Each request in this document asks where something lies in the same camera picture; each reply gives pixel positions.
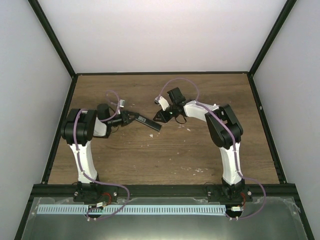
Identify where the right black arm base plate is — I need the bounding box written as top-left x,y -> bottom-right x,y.
207,190 -> 253,203

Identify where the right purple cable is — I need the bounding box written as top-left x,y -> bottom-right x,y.
155,77 -> 267,221

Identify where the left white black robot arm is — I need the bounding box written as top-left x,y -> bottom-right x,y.
60,103 -> 136,202

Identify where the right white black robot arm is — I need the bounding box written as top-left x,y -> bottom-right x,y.
153,87 -> 245,202

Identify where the black aluminium frame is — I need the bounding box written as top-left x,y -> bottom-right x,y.
15,0 -> 314,240

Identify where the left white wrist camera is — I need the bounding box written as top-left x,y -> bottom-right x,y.
119,99 -> 125,111

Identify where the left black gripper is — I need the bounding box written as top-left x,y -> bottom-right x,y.
107,110 -> 139,127

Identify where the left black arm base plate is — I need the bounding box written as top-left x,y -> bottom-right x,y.
73,191 -> 117,203

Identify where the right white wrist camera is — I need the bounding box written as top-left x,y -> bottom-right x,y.
154,95 -> 170,111

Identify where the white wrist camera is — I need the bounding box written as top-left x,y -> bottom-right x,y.
154,95 -> 170,111
119,99 -> 125,111

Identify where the light blue slotted cable duct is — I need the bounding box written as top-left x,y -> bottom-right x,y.
36,204 -> 226,216

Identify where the clear plastic sheet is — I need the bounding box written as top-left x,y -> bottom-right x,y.
22,197 -> 307,240

